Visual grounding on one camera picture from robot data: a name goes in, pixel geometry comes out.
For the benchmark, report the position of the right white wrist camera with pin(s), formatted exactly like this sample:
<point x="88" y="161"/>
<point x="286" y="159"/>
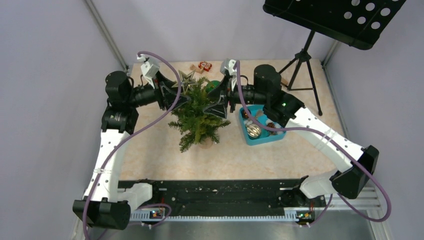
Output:
<point x="228" y="69"/>

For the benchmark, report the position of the teal plastic tray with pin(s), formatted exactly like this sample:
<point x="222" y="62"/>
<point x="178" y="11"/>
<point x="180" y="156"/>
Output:
<point x="265" y="135"/>

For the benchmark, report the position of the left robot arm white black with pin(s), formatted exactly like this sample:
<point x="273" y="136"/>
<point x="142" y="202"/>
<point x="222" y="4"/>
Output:
<point x="102" y="205"/>

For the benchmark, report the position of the small wooden block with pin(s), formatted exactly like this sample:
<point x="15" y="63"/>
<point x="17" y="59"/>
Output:
<point x="196" y="69"/>

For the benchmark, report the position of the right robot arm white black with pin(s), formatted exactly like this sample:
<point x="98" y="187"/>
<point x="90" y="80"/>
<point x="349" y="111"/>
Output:
<point x="353" y="163"/>

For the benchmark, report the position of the red gift box ornament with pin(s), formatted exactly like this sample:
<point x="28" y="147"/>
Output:
<point x="204" y="66"/>

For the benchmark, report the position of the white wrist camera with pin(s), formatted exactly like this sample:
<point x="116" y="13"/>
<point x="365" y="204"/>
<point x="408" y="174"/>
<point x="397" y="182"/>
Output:
<point x="149" y="68"/>
<point x="228" y="69"/>

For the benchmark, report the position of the silver gold star topper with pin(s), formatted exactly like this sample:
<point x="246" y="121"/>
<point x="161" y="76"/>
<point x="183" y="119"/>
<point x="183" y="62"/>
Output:
<point x="187" y="81"/>

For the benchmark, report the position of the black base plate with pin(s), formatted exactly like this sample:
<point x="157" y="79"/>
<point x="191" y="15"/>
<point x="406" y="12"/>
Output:
<point x="228" y="198"/>

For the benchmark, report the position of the black music stand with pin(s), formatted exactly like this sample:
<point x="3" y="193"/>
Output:
<point x="357" y="23"/>

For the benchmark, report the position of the small green christmas tree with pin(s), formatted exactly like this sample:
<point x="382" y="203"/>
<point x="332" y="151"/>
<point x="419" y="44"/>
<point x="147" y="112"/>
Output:
<point x="195" y="126"/>

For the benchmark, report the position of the green glitter ball ornament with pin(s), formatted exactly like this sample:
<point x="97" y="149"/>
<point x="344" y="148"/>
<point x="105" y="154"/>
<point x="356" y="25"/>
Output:
<point x="211" y="85"/>

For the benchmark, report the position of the silver striped ball ornament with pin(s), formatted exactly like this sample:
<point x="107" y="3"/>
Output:
<point x="253" y="131"/>

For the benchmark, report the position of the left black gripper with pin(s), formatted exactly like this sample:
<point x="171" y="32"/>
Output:
<point x="168" y="96"/>

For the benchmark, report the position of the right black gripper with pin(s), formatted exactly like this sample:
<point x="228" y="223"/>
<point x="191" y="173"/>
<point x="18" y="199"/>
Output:
<point x="224" y="90"/>

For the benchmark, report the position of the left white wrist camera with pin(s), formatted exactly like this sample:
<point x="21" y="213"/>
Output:
<point x="149" y="68"/>

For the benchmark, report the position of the pine cone ornament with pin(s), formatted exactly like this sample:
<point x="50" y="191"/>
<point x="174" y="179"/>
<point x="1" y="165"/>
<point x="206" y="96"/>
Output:
<point x="271" y="125"/>

